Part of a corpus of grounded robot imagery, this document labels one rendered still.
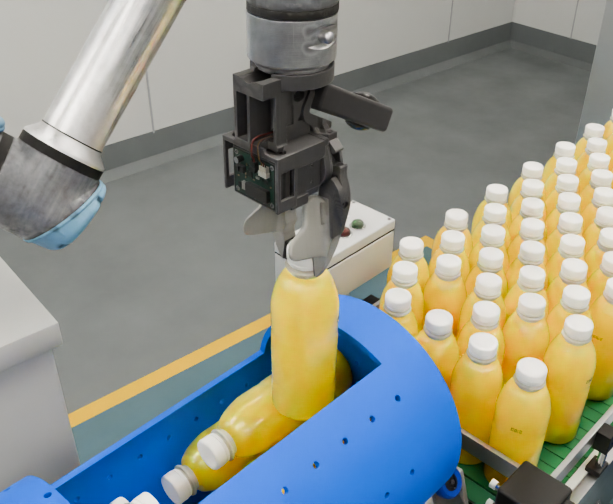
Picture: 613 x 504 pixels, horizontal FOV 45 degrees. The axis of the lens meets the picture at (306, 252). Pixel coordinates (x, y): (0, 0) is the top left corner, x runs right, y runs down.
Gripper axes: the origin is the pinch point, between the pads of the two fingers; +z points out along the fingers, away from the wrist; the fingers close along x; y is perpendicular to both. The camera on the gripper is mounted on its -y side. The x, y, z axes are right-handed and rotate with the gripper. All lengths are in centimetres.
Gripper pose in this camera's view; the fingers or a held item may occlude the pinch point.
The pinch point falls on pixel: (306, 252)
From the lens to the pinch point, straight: 74.6
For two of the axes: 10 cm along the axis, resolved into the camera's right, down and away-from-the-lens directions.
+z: -0.2, 8.4, 5.5
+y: -7.0, 3.8, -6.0
